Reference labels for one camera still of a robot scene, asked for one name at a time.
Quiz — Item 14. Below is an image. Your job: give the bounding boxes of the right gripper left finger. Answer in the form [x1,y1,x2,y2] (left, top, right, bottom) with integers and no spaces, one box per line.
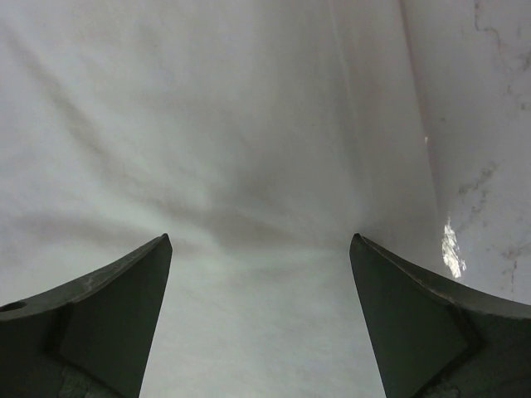
[1,234,172,397]

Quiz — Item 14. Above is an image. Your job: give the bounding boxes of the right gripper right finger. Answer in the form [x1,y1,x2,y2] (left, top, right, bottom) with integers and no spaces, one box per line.
[349,234,530,397]

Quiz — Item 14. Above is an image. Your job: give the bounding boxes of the white t shirt red print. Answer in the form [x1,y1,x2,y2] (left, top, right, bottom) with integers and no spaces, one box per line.
[1,1,438,397]

